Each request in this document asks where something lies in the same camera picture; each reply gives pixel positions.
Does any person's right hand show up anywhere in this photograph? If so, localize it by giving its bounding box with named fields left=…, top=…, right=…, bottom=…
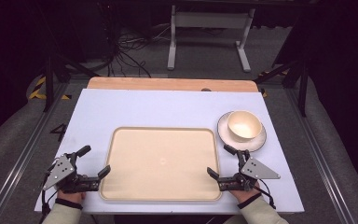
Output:
left=227, top=182, right=262, bottom=205

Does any aluminium floor rail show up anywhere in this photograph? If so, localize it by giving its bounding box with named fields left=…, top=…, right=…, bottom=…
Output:
left=283, top=87, right=358, bottom=224
left=0, top=81, right=73, bottom=224

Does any white round plate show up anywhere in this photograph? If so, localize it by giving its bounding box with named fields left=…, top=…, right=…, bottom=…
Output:
left=216, top=110, right=268, bottom=153

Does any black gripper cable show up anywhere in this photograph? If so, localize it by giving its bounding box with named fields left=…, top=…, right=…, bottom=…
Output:
left=39, top=172, right=59, bottom=223
left=255, top=178, right=277, bottom=210

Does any black metal stand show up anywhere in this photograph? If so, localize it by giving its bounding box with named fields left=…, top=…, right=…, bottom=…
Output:
left=254, top=57, right=310, bottom=118
left=41, top=50, right=101, bottom=113

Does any person's left hand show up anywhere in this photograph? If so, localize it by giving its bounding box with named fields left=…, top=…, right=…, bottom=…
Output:
left=56, top=189, right=87, bottom=205

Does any bundle of black cables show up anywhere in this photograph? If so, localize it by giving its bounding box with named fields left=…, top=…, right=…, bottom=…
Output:
left=103, top=22, right=172, bottom=78

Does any cream ceramic bowl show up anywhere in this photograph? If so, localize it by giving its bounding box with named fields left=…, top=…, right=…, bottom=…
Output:
left=227, top=109, right=264, bottom=140

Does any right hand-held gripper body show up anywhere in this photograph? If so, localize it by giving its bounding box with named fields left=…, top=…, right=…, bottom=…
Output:
left=217, top=149, right=282, bottom=192

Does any yellow black floor tape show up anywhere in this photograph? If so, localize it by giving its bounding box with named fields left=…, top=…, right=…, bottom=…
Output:
left=28, top=76, right=73, bottom=101
left=258, top=69, right=291, bottom=99

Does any white metal stand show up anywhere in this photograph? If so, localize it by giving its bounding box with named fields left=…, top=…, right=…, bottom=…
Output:
left=166, top=4, right=256, bottom=74

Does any white table mat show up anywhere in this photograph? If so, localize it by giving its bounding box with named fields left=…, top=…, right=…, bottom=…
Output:
left=34, top=88, right=305, bottom=216

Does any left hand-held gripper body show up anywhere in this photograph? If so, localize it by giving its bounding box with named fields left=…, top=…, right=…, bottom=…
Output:
left=42, top=151, right=101, bottom=194

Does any beige plastic tray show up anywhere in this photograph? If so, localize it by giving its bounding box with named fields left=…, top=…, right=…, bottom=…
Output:
left=99, top=126, right=223, bottom=202

